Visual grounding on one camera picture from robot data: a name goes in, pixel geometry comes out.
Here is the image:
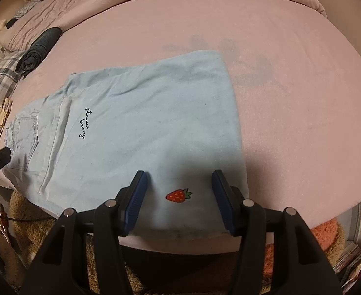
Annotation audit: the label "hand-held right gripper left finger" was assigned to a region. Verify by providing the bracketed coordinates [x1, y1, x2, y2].
[21, 170, 149, 295]

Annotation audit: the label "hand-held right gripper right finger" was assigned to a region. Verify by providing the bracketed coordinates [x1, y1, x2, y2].
[211, 169, 344, 295]

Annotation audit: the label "light blue strawberry pants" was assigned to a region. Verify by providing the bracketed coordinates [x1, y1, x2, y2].
[4, 50, 250, 240]

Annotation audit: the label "yellow floral cloth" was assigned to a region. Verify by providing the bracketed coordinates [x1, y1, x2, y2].
[0, 97, 14, 156]

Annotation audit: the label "brown shaggy rug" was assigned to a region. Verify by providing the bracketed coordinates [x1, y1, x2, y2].
[0, 189, 175, 295]

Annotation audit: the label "plaid pillow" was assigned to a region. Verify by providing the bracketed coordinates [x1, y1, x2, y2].
[0, 51, 28, 99]

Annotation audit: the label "orange fluffy cushion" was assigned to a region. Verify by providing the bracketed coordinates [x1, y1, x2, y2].
[265, 218, 347, 283]

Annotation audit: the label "dark folded garment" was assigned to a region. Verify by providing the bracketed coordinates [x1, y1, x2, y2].
[15, 27, 63, 79]

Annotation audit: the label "stack of books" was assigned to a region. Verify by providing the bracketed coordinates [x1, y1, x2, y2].
[332, 240, 361, 294]

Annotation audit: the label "blue checked cloth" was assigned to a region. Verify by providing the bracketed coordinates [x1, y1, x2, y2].
[14, 0, 43, 19]

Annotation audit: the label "black cable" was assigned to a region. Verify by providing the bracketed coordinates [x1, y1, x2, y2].
[0, 211, 61, 222]

